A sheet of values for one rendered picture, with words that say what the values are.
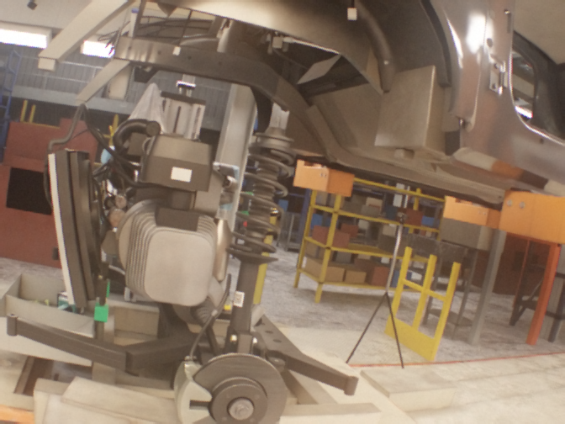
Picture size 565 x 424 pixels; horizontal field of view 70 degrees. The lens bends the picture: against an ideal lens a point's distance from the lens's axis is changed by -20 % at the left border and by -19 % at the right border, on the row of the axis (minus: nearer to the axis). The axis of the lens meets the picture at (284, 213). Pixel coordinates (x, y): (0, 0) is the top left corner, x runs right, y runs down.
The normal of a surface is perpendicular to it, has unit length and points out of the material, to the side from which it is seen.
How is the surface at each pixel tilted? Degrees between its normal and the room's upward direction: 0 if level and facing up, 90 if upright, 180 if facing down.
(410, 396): 90
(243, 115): 90
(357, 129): 103
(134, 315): 90
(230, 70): 90
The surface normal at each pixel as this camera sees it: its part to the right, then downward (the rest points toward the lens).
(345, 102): 0.15, 0.33
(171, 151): 0.36, -0.07
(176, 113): 0.48, 0.15
